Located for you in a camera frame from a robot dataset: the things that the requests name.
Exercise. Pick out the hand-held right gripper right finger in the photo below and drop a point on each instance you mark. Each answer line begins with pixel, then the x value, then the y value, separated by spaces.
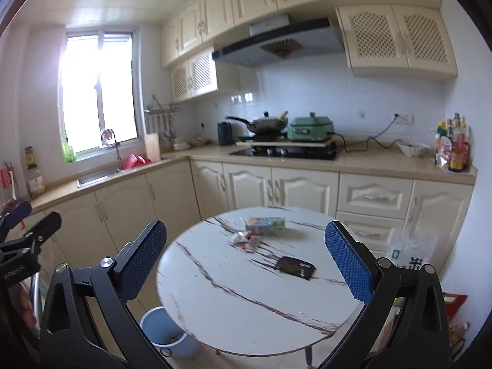
pixel 348 265

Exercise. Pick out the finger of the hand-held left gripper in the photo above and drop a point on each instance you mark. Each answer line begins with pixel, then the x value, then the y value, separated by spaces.
pixel 17 211
pixel 48 223

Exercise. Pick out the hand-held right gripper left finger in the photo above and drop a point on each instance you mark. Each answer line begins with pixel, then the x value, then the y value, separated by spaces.
pixel 144 261

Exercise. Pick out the black foil packet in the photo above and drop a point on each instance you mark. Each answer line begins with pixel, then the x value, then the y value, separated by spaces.
pixel 296 267

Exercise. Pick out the blue plastic waste bin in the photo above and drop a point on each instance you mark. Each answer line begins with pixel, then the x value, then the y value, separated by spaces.
pixel 153 323

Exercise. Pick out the colourful tissue box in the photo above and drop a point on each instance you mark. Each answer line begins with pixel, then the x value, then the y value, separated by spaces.
pixel 265 226

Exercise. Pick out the red and white packet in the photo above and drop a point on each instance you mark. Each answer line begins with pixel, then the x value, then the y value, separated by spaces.
pixel 251 243

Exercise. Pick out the small foil wrapper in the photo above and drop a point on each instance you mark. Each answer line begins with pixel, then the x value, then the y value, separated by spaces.
pixel 240 237

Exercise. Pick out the person's left hand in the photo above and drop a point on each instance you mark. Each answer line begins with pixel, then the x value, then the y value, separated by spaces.
pixel 27 307

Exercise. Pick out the glass jar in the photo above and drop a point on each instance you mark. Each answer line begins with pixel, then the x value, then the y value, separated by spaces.
pixel 35 184

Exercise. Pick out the dark bottle yellow label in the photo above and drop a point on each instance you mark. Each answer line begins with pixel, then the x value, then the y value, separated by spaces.
pixel 29 159

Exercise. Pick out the clear plastic bag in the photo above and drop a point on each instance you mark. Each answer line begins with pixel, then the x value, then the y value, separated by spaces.
pixel 411 246

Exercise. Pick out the steel kitchen sink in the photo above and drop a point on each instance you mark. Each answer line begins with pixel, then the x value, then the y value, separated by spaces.
pixel 96 176

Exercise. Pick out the green dish soap bottle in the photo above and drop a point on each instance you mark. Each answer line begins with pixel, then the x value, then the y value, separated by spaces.
pixel 69 153

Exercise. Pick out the red dish rack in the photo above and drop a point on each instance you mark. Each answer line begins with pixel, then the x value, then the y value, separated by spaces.
pixel 136 161

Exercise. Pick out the round white marble table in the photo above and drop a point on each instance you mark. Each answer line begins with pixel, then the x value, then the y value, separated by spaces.
pixel 238 315

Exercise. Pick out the wooden cutting board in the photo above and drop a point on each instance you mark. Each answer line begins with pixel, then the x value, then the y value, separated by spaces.
pixel 153 148

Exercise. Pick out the red bag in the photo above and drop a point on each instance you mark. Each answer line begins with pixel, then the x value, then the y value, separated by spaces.
pixel 455 303

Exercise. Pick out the stack of white bowls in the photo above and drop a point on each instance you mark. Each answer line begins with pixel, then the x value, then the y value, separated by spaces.
pixel 181 145

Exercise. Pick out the black gas hob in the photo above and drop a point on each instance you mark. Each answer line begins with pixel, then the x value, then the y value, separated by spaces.
pixel 292 153

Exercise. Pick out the sliding glass window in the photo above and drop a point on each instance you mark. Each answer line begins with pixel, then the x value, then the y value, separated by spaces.
pixel 80 96

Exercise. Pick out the white bowl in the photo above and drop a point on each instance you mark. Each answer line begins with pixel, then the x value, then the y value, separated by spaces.
pixel 413 149

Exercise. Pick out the green electric cooker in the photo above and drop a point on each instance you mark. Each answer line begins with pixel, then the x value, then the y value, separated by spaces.
pixel 309 130

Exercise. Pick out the black electric kettle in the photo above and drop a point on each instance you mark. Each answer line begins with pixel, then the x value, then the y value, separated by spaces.
pixel 224 134

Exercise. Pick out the hanging utensil rack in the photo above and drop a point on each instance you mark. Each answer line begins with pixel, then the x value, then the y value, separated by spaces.
pixel 163 108

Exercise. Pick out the black portable stove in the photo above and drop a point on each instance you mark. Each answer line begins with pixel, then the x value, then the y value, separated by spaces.
pixel 261 137

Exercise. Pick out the cluster of condiment bottles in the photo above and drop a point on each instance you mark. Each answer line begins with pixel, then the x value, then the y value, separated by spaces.
pixel 453 150

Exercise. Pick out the wok with lid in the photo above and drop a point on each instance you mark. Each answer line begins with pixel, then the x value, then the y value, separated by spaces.
pixel 269 125

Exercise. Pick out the small cream lattice cabinet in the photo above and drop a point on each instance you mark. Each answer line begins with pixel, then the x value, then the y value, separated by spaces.
pixel 192 75

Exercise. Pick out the large cream lattice cabinet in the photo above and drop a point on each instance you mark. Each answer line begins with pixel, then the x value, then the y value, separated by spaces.
pixel 373 38

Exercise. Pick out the grey range hood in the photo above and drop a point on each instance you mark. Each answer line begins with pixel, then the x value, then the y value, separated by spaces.
pixel 276 48

